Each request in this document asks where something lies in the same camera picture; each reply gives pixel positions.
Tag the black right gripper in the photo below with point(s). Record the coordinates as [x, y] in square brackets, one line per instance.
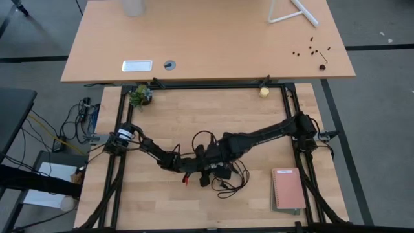
[215, 153]

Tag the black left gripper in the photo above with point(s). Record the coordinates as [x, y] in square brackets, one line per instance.
[195, 165]

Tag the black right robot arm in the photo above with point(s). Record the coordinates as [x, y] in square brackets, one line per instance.
[268, 134]

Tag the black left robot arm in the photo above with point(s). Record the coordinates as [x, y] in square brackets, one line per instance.
[155, 150]

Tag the pink spiral notebook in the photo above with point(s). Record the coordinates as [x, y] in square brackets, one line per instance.
[288, 187]

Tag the succulent plant in black pot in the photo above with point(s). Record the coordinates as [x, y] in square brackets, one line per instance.
[141, 96]

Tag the green notebook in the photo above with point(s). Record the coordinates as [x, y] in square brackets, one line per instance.
[284, 212]

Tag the grey round disc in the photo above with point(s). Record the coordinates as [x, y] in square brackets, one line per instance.
[169, 65]

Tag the white paper cup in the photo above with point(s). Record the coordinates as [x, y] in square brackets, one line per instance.
[67, 203]

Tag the small dark round knob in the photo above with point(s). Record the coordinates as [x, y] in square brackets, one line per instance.
[322, 67]

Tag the black hex key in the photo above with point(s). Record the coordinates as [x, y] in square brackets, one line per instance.
[323, 57]

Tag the white paper sheet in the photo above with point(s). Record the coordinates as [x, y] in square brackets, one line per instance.
[48, 186]

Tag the white round side table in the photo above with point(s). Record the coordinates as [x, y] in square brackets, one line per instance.
[292, 13]

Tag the white cylinder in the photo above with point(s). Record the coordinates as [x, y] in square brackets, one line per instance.
[132, 7]

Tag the black desk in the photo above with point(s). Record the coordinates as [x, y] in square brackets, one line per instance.
[13, 113]

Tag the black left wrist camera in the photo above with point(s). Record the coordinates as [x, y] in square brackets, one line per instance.
[204, 179]

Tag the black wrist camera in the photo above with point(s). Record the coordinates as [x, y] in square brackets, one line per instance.
[204, 179]
[223, 172]

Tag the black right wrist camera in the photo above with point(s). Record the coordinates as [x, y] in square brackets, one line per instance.
[223, 172]

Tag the dark grey rail clamp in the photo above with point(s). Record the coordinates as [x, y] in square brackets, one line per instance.
[265, 81]
[158, 83]

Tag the grey arm base bracket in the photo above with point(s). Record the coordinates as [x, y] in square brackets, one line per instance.
[326, 134]
[96, 138]

